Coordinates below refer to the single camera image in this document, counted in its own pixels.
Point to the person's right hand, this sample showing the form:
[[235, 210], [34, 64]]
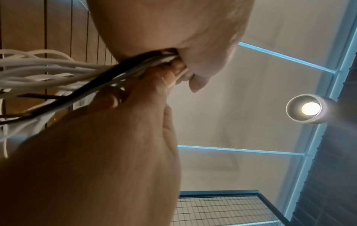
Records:
[[97, 165]]

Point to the person's left hand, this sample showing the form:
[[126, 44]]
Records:
[[167, 26]]

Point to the beige roller blind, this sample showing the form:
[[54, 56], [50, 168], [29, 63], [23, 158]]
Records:
[[237, 170], [237, 106], [292, 26]]

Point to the wooden slatted table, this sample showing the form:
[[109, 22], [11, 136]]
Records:
[[28, 26]]

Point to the round ceiling lamp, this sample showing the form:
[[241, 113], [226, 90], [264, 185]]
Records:
[[309, 108]]

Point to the dark slatted blind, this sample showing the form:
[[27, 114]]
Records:
[[334, 165]]

